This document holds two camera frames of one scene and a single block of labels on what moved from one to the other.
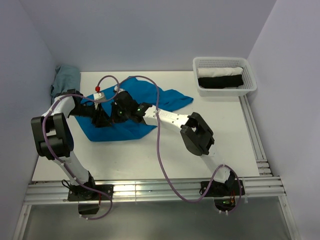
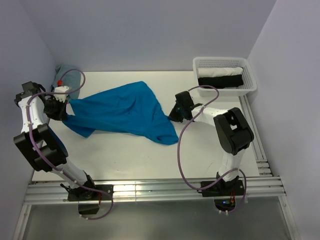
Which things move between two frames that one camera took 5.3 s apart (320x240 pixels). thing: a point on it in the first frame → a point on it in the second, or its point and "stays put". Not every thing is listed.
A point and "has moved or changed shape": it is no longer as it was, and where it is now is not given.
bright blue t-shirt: x=159 y=99 has moved or changed shape
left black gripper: x=100 y=119 → x=62 y=113
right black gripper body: x=119 y=115 → x=177 y=113
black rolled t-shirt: x=221 y=82 stays put
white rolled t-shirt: x=215 y=72 stays put
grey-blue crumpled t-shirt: x=66 y=77 stays put
